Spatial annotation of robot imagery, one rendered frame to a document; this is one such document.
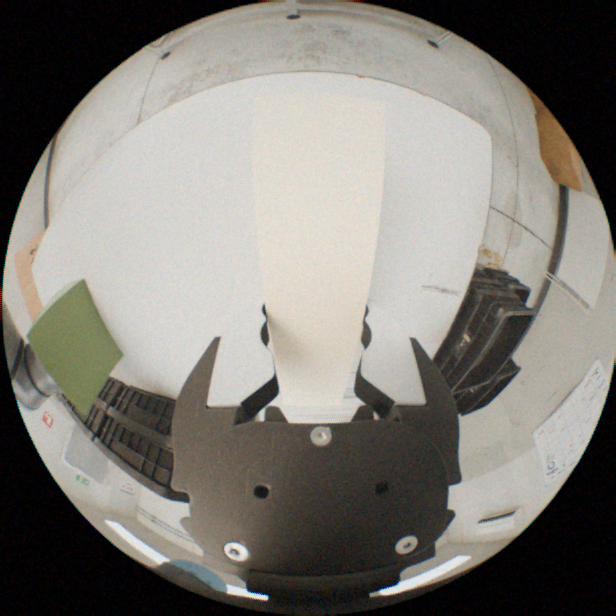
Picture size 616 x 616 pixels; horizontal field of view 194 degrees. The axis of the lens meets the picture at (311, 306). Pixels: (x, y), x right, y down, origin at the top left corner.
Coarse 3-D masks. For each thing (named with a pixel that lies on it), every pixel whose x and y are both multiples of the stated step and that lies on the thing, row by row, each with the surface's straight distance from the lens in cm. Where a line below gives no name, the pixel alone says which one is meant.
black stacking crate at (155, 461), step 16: (112, 432) 60; (128, 432) 56; (112, 448) 59; (128, 448) 53; (144, 448) 50; (160, 448) 46; (128, 464) 53; (144, 464) 49; (160, 464) 46; (160, 480) 46
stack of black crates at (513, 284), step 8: (488, 272) 117; (496, 272) 121; (504, 272) 138; (504, 280) 111; (512, 280) 127; (504, 288) 110; (512, 288) 132; (520, 288) 117; (528, 288) 127; (520, 296) 136; (528, 296) 133
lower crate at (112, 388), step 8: (104, 384) 75; (112, 384) 71; (120, 384) 68; (104, 392) 73; (112, 392) 69; (120, 392) 68; (96, 400) 72; (104, 400) 70; (112, 400) 67; (104, 408) 66
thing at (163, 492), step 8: (96, 440) 63; (104, 448) 59; (112, 456) 56; (120, 464) 53; (128, 472) 51; (136, 472) 49; (136, 480) 49; (144, 480) 47; (152, 488) 45; (160, 488) 44; (160, 496) 44; (168, 496) 44; (176, 496) 45; (184, 496) 48
